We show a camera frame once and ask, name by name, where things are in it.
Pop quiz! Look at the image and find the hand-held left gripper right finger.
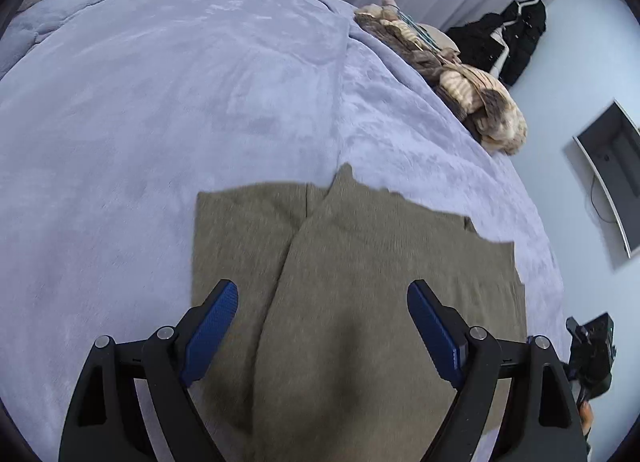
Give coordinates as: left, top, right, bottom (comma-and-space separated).
407, 280, 588, 462

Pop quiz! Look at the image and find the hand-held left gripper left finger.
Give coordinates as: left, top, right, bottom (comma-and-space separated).
59, 279, 238, 462

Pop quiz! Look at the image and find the olive knit sweater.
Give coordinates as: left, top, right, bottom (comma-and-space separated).
192, 162, 526, 462

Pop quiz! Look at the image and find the person's right hand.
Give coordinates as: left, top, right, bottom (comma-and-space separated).
579, 401, 595, 443

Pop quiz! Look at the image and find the cream striped fuzzy garment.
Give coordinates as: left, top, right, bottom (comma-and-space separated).
435, 64, 528, 155

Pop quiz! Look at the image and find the lavender fleece blanket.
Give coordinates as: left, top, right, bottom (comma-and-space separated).
0, 0, 573, 462

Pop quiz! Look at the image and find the brown fuzzy garment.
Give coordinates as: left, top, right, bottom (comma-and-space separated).
355, 4, 461, 80

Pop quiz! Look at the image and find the teal patterned cloth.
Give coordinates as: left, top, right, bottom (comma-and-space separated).
397, 12, 443, 52

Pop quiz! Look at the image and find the black hanging jacket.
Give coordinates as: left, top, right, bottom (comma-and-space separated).
445, 1, 547, 85

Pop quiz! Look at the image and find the black monitor cable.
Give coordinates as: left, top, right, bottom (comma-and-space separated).
590, 174, 623, 225

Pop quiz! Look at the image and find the curved wall monitor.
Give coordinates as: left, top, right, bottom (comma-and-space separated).
573, 99, 640, 259

